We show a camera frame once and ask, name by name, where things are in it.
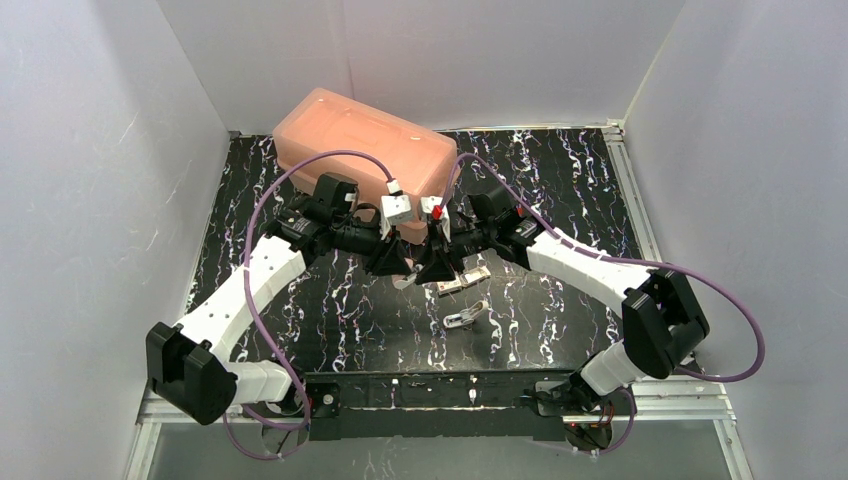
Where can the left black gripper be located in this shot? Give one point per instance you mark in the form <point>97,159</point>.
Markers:
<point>382,250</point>

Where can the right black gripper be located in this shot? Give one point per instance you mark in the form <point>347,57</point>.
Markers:
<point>438,254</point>

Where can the white mini stapler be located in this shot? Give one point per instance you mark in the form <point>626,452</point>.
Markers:
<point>466,316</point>

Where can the pink mini stapler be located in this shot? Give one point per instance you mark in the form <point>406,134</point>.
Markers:
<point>401,282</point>

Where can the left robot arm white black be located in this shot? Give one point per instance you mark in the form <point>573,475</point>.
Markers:
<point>188,363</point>

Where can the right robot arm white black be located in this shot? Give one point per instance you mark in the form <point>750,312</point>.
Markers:
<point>661,319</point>

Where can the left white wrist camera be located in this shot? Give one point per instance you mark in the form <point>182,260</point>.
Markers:
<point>395,209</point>

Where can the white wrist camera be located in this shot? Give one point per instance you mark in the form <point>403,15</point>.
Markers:
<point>436,215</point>
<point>395,209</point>

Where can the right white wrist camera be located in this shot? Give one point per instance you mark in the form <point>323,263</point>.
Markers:
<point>436,215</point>

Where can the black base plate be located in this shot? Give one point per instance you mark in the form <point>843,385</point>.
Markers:
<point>476,403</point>

